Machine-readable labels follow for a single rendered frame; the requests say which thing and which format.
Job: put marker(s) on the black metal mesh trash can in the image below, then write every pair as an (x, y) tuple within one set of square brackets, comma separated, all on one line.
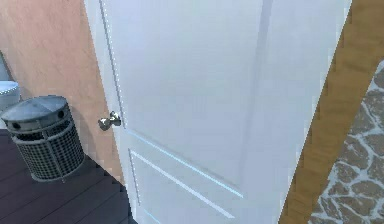
[(46, 143)]

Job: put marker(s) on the white panelled room door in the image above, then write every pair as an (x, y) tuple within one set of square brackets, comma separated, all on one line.
[(206, 100)]

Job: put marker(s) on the silver round door knob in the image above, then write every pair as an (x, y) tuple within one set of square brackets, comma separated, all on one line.
[(107, 122)]

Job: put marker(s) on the white toilet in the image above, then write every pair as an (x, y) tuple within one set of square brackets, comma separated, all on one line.
[(7, 91)]

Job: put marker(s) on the brown wooden door frame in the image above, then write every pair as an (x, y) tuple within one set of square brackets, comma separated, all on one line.
[(336, 110)]

